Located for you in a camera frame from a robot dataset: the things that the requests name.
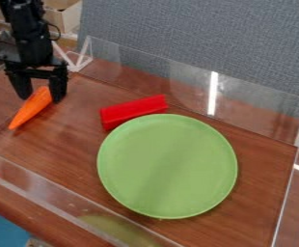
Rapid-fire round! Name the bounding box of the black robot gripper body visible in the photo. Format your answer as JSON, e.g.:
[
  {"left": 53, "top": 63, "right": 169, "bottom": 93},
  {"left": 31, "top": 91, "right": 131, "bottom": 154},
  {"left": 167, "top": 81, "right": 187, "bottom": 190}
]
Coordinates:
[{"left": 0, "top": 51, "right": 69, "bottom": 80}]

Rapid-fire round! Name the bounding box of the clear acrylic enclosure wall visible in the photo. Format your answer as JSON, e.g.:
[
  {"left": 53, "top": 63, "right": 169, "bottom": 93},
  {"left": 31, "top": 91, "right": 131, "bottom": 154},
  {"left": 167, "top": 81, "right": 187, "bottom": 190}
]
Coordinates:
[{"left": 0, "top": 38, "right": 299, "bottom": 247}]

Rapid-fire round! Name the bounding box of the black cable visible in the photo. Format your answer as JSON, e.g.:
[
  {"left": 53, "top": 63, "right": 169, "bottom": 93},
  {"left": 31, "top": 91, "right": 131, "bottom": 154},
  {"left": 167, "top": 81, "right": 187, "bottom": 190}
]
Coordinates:
[{"left": 43, "top": 19, "right": 63, "bottom": 42}]

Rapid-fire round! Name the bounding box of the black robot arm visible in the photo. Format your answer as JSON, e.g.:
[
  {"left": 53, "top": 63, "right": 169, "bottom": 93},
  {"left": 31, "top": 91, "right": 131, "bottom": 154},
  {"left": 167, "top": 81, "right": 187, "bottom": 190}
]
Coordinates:
[{"left": 0, "top": 0, "right": 69, "bottom": 103}]

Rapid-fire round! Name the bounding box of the wooden shelf with knob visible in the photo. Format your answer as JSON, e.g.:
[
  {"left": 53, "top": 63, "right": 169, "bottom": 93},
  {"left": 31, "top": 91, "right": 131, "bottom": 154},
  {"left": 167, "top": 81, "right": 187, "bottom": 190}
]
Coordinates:
[{"left": 0, "top": 24, "right": 71, "bottom": 66}]

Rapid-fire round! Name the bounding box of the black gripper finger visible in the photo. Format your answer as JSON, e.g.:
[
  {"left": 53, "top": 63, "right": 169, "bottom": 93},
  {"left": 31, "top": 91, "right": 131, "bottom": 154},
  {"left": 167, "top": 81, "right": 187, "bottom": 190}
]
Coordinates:
[
  {"left": 50, "top": 74, "right": 69, "bottom": 103},
  {"left": 7, "top": 69, "right": 34, "bottom": 99}
]

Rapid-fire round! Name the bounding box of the cardboard box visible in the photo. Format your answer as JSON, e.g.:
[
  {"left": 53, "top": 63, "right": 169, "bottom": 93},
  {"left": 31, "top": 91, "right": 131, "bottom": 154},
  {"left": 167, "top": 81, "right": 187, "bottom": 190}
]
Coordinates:
[{"left": 43, "top": 0, "right": 83, "bottom": 34}]

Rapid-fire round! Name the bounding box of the green round plate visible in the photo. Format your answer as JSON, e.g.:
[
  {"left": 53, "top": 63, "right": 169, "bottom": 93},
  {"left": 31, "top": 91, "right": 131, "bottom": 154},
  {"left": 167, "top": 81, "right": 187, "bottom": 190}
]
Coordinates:
[{"left": 97, "top": 114, "right": 239, "bottom": 219}]

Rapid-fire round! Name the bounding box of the red wedge block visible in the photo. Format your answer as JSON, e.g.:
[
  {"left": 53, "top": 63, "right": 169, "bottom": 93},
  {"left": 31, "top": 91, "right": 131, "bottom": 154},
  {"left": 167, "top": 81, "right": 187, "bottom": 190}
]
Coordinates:
[{"left": 99, "top": 95, "right": 169, "bottom": 130}]

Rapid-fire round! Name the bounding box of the orange toy carrot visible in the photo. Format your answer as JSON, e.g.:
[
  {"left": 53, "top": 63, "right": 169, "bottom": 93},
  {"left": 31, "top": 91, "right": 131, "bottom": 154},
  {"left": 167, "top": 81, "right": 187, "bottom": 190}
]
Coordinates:
[{"left": 8, "top": 86, "right": 54, "bottom": 130}]

